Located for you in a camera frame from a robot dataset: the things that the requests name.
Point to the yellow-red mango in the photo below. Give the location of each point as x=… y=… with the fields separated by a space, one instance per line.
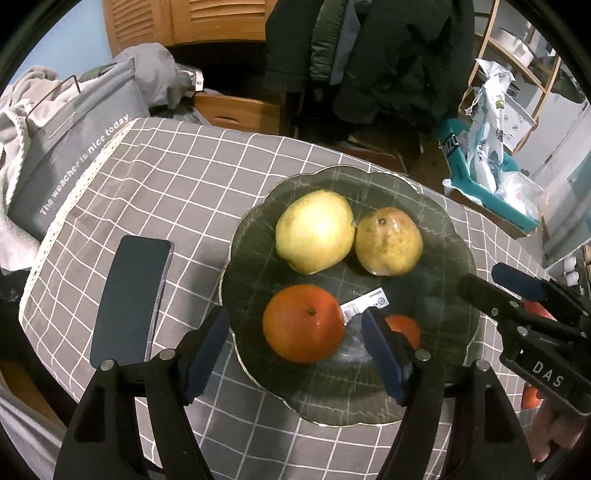
x=388 y=241

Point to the teal plastic basket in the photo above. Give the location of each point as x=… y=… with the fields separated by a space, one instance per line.
x=461 y=161

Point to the white cooking pot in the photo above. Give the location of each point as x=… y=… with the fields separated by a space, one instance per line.
x=515 y=44

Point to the grey jacket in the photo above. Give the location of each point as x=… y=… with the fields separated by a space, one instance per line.
x=332 y=37

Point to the large orange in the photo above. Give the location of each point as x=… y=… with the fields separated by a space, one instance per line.
x=304 y=330

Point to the wooden drawer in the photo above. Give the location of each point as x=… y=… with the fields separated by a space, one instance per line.
x=235 y=113

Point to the black hooded jacket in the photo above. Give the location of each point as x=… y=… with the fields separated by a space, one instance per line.
x=406 y=60

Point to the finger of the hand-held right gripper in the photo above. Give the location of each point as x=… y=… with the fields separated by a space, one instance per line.
x=517 y=279
x=480 y=293

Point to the black coat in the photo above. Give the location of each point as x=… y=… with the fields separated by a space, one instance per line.
x=291 y=41

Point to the small orange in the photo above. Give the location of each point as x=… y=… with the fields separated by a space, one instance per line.
x=406 y=330

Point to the beige fleece clothing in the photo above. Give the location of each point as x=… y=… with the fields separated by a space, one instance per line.
x=18 y=129

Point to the grey checked tablecloth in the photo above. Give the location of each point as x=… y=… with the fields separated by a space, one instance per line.
x=184 y=184

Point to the white perforated crate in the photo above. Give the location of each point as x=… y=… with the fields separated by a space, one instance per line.
x=519 y=120

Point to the person's right hand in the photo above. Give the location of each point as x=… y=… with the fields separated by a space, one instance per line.
x=554 y=436

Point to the dark glass plate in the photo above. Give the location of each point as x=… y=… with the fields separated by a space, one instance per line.
x=429 y=295

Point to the brown cardboard box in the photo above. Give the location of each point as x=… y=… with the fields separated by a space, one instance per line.
x=466 y=191

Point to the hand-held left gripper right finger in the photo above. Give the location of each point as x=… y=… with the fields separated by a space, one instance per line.
x=383 y=360

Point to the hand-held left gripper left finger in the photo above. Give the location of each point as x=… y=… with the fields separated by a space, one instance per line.
x=205 y=357

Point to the white printed rice bag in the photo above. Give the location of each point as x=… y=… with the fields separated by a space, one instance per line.
x=487 y=134

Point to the clear plastic bag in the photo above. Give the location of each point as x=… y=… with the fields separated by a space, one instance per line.
x=521 y=196

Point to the grey clothing pile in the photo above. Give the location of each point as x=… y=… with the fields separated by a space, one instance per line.
x=157 y=74

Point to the red apple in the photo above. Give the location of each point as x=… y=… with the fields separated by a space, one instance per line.
x=530 y=398
x=538 y=310

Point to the large yellow mango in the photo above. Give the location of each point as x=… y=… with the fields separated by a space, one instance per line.
x=316 y=230

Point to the wooden louvered wardrobe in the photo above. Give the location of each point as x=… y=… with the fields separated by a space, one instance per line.
x=194 y=18

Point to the wooden shelf rack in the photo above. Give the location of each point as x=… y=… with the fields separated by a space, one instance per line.
x=489 y=41

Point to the grey laundry bag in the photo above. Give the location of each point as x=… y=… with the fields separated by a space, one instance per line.
x=74 y=147

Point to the dark smartphone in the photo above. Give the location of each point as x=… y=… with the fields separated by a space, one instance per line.
x=134 y=295

